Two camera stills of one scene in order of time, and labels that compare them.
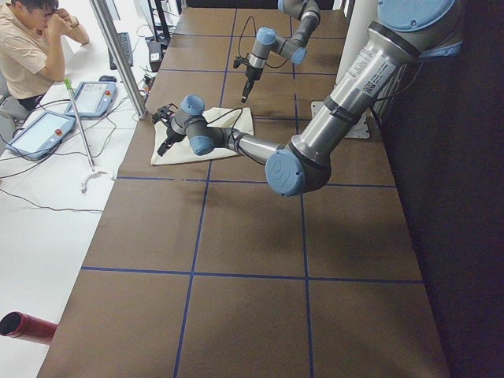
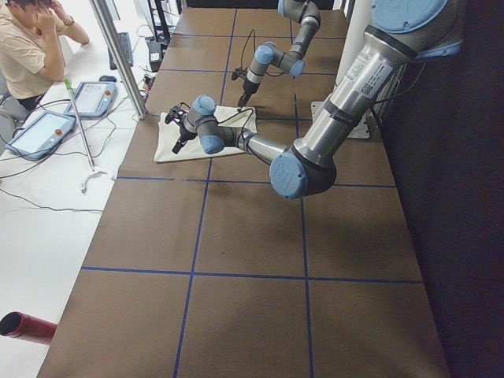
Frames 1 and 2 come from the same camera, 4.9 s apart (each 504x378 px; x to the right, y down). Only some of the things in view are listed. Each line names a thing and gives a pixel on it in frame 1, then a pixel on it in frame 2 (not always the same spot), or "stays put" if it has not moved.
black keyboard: [125, 42] stays put
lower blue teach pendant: [38, 139] stays put
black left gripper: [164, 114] → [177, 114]
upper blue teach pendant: [92, 99] stays put
